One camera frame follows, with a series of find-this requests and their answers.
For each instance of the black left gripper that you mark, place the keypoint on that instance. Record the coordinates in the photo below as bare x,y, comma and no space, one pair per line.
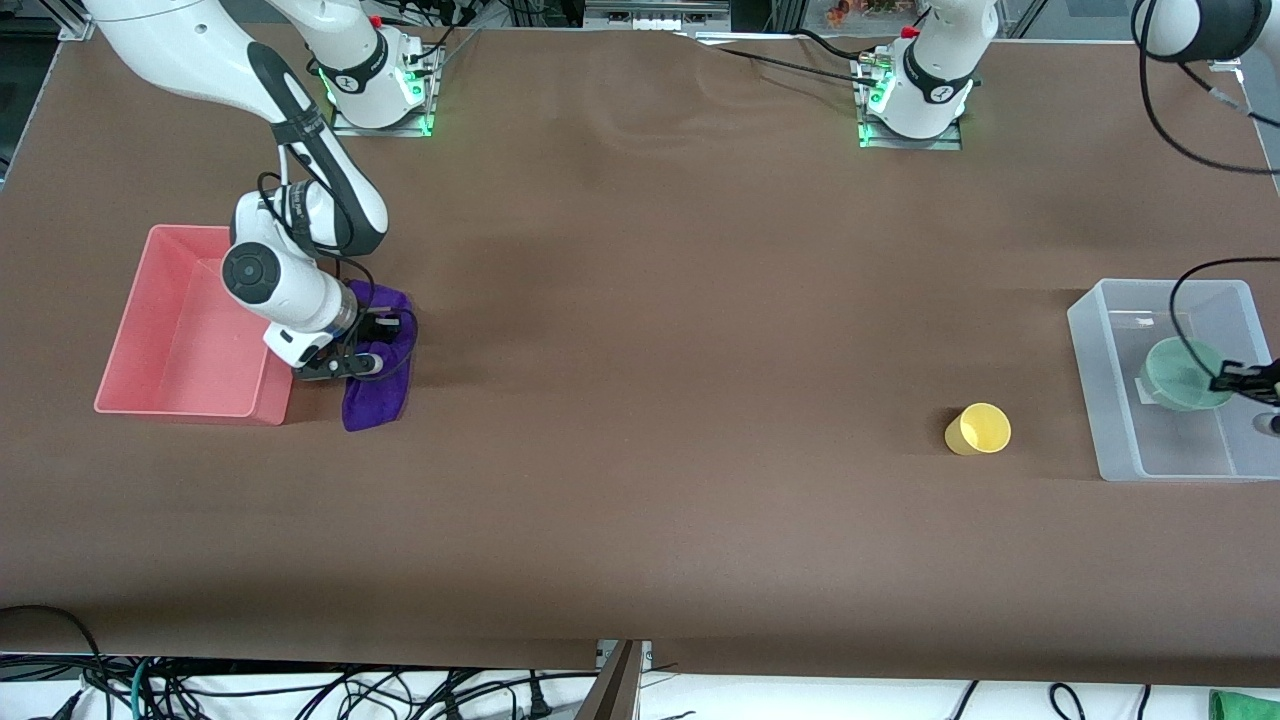
1262,378

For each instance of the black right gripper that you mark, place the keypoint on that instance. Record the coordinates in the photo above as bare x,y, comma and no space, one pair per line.
368,325

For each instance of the pale green bowl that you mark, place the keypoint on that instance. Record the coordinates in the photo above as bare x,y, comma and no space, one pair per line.
1180,375

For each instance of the purple cloth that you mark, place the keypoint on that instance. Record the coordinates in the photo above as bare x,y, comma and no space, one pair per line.
375,405

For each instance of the yellow cup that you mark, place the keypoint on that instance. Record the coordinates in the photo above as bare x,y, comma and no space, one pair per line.
980,430

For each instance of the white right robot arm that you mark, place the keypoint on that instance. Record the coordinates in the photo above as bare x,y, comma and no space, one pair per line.
200,50

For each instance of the clear plastic bin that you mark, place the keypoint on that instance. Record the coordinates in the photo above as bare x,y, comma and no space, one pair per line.
1170,450

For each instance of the pink plastic bin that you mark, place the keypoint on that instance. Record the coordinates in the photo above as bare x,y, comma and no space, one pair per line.
180,350

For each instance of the brown table cover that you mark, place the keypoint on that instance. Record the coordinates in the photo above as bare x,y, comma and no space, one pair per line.
640,400

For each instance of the green fabric object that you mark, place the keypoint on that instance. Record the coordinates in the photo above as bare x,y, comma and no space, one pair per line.
1245,706

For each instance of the orange background objects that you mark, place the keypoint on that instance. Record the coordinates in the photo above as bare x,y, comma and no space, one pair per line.
840,12

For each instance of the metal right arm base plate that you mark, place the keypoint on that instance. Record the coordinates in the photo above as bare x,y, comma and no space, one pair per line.
345,128

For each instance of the aluminium frame profile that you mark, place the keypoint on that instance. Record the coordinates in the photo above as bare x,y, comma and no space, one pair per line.
72,30
1225,65

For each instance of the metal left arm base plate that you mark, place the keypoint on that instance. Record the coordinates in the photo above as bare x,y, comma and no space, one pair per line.
950,143

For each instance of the white metal bracket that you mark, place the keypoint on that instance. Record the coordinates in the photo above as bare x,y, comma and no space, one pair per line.
655,22

